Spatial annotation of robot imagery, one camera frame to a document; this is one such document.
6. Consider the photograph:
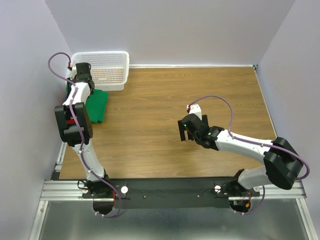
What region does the white plastic perforated basket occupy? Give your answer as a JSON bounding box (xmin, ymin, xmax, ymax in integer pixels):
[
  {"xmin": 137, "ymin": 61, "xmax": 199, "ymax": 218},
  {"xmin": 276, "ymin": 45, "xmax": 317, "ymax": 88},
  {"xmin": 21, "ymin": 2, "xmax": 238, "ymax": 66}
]
[{"xmin": 71, "ymin": 51, "xmax": 130, "ymax": 92}]

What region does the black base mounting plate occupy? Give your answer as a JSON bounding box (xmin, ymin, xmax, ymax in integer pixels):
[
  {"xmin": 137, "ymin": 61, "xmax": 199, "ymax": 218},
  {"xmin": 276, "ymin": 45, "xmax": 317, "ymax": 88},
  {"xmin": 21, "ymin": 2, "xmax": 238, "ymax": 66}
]
[{"xmin": 77, "ymin": 177, "xmax": 260, "ymax": 213}]

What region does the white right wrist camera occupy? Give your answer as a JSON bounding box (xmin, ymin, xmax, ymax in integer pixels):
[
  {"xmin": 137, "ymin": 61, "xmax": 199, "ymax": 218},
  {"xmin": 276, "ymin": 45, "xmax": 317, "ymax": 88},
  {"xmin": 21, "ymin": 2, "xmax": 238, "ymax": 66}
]
[{"xmin": 186, "ymin": 104, "xmax": 202, "ymax": 120}]

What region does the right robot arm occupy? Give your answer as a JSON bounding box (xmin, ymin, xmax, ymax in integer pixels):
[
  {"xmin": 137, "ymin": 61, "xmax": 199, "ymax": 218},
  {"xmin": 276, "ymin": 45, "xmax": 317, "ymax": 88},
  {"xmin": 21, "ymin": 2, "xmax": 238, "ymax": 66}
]
[{"xmin": 177, "ymin": 113, "xmax": 303, "ymax": 196}]

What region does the aluminium frame rail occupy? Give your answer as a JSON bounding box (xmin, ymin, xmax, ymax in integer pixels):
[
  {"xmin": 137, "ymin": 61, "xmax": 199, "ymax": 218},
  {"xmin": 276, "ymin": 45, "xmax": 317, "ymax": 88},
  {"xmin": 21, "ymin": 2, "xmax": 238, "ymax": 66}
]
[{"xmin": 28, "ymin": 122, "xmax": 313, "ymax": 240}]

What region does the green t shirt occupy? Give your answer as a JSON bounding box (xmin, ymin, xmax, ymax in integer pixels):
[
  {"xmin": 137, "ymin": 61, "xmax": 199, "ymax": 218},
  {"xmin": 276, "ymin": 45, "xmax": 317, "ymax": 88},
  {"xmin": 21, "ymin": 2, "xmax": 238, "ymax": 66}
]
[{"xmin": 63, "ymin": 82, "xmax": 109, "ymax": 124}]

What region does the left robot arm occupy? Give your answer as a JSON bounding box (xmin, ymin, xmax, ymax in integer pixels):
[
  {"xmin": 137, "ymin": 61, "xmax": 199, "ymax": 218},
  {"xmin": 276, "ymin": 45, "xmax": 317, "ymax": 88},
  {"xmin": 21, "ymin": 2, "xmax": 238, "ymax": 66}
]
[{"xmin": 54, "ymin": 62, "xmax": 112, "ymax": 198}]

